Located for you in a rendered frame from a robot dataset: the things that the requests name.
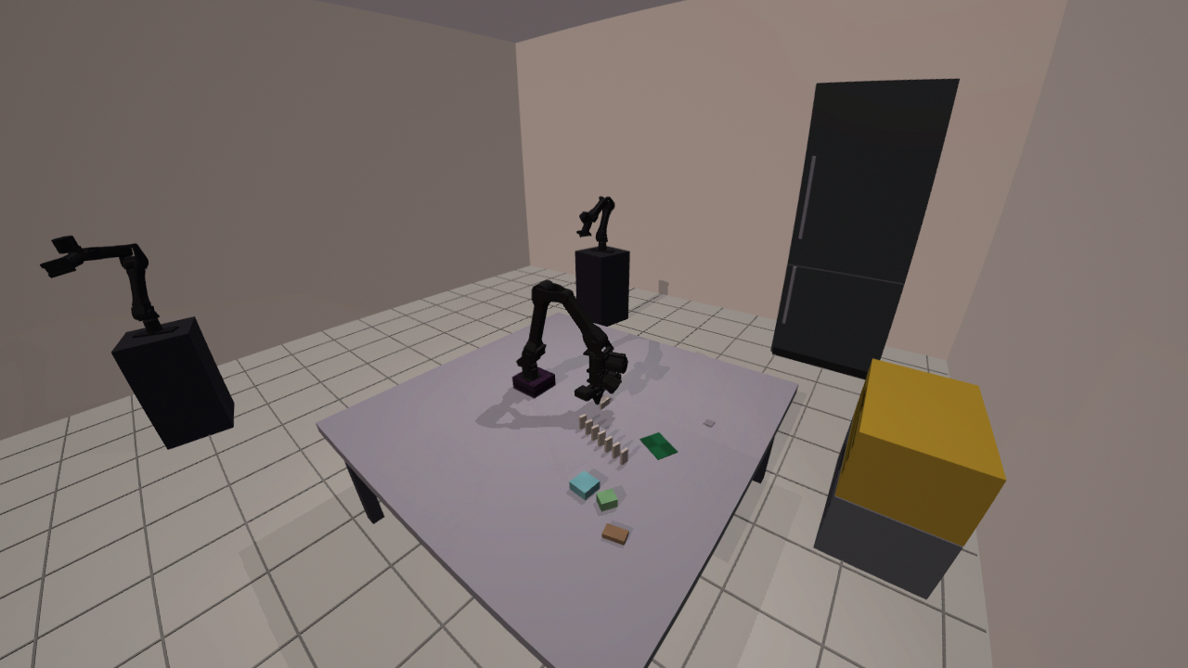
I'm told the green block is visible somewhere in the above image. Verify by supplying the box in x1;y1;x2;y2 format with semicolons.
596;489;617;511

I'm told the brown rectangular block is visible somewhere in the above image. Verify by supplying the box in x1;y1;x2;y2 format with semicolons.
602;523;628;546

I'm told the green flat mat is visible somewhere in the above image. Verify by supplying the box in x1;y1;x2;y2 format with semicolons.
639;431;678;460

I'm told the teal block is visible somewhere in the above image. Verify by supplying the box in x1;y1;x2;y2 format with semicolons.
569;471;600;500

